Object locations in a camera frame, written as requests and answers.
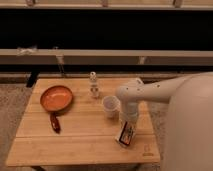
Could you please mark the white sponge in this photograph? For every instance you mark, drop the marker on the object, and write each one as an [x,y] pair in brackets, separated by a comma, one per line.
[123,139]

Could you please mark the grey metal rail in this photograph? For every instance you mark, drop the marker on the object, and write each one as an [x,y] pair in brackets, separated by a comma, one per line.
[32,56]

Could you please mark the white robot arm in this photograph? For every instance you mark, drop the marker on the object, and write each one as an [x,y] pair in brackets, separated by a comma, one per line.
[188,144]

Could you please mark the clear plastic cup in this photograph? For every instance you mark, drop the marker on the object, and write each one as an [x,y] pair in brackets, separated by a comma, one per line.
[110,106]

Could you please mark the orange frying pan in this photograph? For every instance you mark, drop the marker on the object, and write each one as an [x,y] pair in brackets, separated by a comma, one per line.
[54,100]

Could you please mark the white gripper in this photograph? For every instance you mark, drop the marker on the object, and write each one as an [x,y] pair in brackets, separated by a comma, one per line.
[129,113]

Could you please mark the wooden table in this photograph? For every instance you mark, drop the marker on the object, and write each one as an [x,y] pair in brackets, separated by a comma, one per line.
[87,136]

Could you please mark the small clear bottle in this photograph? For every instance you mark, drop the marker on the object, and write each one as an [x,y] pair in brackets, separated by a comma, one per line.
[93,85]

